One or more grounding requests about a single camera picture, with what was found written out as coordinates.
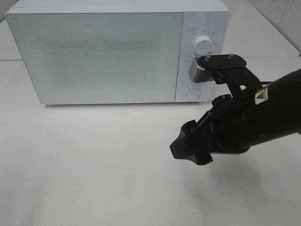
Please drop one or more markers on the white microwave knob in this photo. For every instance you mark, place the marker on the white microwave knob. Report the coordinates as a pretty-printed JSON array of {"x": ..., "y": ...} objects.
[
  {"x": 202, "y": 45},
  {"x": 191, "y": 73}
]

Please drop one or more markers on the round white door button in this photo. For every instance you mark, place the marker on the round white door button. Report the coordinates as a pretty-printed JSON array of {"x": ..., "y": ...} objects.
[{"x": 193, "y": 93}]

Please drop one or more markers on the white microwave oven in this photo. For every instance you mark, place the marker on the white microwave oven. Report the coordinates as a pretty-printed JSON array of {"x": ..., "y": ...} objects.
[{"x": 198, "y": 17}]

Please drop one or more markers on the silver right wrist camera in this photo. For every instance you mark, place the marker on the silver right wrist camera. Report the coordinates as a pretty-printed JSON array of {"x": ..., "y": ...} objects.
[{"x": 207, "y": 66}]

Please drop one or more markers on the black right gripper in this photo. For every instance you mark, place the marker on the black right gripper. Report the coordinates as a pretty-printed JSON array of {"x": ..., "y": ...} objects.
[{"x": 219, "y": 130}]

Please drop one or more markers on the white microwave door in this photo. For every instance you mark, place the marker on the white microwave door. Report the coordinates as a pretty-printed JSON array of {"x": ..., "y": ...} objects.
[{"x": 100, "y": 58}]

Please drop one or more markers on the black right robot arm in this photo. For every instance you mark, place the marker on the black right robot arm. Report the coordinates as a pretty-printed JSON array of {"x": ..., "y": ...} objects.
[{"x": 277, "y": 111}]

